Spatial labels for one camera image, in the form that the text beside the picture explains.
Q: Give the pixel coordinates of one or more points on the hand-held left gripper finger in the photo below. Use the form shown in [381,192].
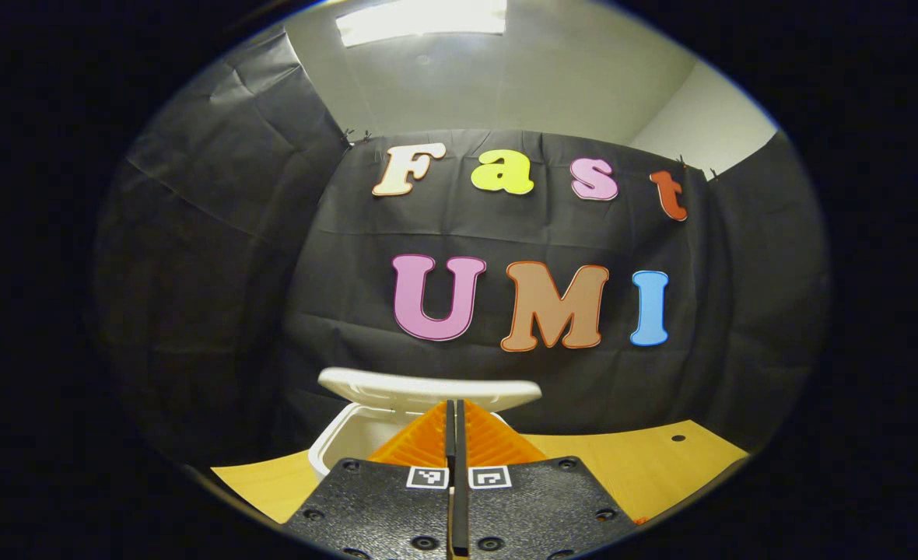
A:
[450,435]
[461,498]

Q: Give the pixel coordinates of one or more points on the white desktop garbage bin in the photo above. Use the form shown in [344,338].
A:
[428,386]

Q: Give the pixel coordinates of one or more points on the black backdrop cloth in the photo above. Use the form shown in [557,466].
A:
[350,311]

